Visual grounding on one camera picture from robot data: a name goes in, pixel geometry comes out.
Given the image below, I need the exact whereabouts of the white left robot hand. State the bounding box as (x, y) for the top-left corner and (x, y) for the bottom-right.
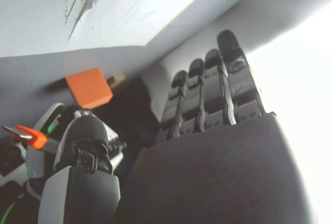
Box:
(37, 29), (319, 224)

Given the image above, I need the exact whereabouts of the orange black utility knife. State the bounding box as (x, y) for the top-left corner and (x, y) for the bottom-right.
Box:
(2, 124), (60, 151)

